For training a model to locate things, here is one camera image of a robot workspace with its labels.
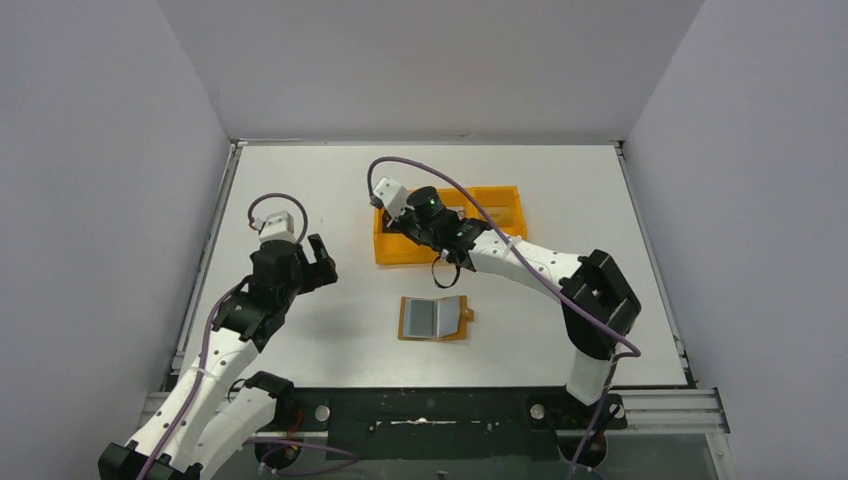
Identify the tan leather card holder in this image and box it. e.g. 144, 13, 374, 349
397, 295, 475, 342

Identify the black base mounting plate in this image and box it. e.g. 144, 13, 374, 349
261, 386, 628, 466

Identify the aluminium frame rail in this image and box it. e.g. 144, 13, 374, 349
114, 139, 246, 479

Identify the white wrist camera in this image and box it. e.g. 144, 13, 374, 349
258, 211, 296, 244
370, 177, 410, 220

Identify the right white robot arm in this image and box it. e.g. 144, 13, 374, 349
372, 178, 642, 427

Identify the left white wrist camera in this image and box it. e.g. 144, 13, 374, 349
258, 211, 296, 244

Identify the orange three-compartment tray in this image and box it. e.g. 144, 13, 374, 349
373, 186, 529, 266

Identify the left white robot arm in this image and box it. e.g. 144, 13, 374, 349
97, 234, 338, 479

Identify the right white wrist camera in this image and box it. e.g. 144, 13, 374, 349
370, 177, 410, 220

